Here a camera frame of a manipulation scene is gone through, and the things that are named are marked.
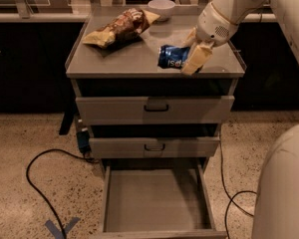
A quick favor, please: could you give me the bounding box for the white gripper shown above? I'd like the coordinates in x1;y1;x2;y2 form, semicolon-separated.
181;2;239;76

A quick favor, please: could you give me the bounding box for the blue pepsi can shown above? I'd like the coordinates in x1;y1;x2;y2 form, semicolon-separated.
157;45;190;69

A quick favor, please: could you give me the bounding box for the top grey drawer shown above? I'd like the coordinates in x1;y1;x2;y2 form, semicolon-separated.
76;96;234;125

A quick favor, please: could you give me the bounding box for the grey drawer cabinet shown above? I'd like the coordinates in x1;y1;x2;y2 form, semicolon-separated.
67;7;244;239

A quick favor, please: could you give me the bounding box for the middle grey drawer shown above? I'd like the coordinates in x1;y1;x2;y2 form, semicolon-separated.
90;136;220;158

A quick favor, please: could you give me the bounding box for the bottom grey open drawer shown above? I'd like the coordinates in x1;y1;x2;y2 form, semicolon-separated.
89;160;226;239

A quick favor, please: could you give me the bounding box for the white bowl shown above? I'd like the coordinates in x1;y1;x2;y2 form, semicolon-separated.
148;0;175;22

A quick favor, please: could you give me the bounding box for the brown yellow chip bag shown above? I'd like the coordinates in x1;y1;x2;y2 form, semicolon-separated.
83;8;159;49

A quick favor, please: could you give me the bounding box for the blue power box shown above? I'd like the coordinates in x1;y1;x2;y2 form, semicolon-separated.
76;129;91;154

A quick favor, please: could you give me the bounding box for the dark counter with ledge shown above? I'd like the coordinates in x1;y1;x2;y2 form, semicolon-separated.
0;8;299;113

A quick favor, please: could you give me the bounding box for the blue tape cross mark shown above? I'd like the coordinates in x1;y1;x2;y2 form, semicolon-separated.
44;216;82;239

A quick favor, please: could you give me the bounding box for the black cable right floor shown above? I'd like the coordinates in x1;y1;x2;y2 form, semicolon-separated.
218;139;258;239

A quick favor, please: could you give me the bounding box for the black cable floor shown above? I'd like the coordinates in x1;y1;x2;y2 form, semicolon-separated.
218;139;258;239
25;148;100;239

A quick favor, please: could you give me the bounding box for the black cable left floor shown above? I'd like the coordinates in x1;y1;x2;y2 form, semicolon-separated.
25;148;100;239

